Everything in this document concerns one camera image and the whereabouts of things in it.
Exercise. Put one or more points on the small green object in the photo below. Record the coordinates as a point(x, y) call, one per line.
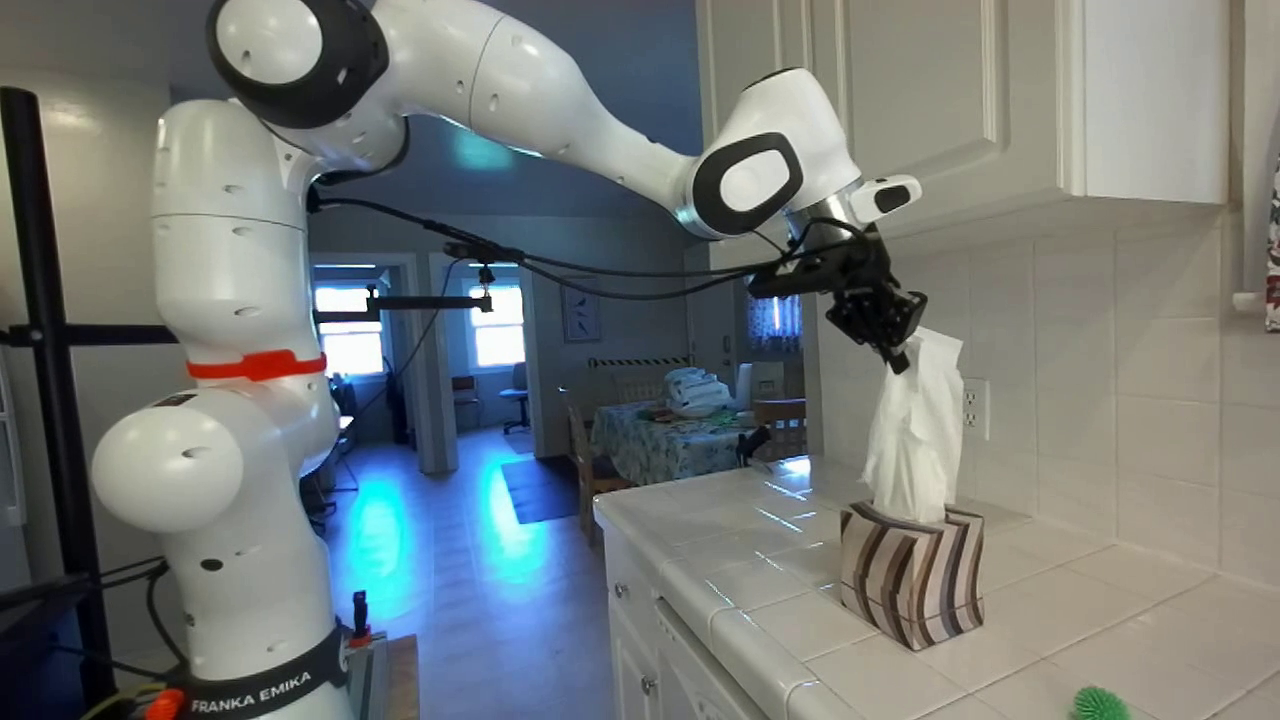
point(1103, 707)

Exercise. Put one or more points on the blue tinted small window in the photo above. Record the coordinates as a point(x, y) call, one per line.
point(773, 326)

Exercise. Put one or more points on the orange red plug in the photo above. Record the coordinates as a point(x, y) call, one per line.
point(165, 707)

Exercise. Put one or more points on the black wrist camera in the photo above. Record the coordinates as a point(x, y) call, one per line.
point(794, 276)

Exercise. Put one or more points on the brown striped tissue box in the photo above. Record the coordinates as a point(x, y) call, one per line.
point(914, 575)

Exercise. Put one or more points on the white tissue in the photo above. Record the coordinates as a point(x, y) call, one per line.
point(920, 424)

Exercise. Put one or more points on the robot mounting table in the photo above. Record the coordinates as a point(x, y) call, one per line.
point(384, 681)

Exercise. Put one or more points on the bed with patterned bedding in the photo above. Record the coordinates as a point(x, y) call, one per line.
point(683, 432)

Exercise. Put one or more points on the black horizontal boom bar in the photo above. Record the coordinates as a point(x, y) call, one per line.
point(415, 305)

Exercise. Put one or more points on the white upper wall cabinet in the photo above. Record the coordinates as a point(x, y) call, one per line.
point(1155, 92)

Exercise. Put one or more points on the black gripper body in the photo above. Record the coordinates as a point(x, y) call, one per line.
point(877, 312)

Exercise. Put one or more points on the black stand pole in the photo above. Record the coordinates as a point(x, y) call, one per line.
point(40, 267)

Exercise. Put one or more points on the dark floor rug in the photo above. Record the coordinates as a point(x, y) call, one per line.
point(541, 489)

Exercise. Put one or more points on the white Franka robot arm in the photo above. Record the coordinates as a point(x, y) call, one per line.
point(227, 241)

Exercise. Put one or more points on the white wall outlet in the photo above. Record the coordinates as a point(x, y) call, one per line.
point(981, 408)

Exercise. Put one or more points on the white counter base cabinet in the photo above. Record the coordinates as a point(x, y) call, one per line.
point(641, 652)

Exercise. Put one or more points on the bright room window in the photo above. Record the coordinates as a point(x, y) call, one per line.
point(348, 349)
point(497, 340)

